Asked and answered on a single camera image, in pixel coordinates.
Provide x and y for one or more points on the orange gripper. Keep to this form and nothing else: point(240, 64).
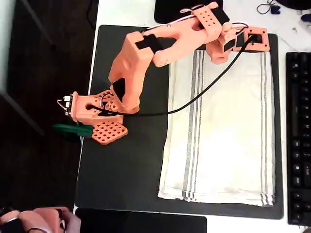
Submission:
point(216, 54)

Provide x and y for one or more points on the white grey-striped towel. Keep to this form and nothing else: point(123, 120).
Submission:
point(230, 133)

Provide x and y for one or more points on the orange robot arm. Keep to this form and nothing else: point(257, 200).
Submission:
point(136, 72)

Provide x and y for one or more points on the black mouse pad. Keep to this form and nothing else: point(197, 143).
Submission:
point(141, 222)
point(167, 12)

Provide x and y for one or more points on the small blue object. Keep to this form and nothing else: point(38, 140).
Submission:
point(306, 17)
point(275, 10)

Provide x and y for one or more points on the small metal key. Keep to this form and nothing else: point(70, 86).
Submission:
point(295, 29)

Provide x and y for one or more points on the black computer keyboard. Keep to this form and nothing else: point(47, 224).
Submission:
point(300, 145)

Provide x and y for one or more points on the large black desk mat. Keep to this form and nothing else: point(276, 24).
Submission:
point(121, 174)

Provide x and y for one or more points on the grey metal chair leg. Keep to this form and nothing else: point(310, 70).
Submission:
point(22, 114)
point(39, 21)

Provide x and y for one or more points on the orange gripper camera mount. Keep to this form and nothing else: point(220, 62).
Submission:
point(263, 42)

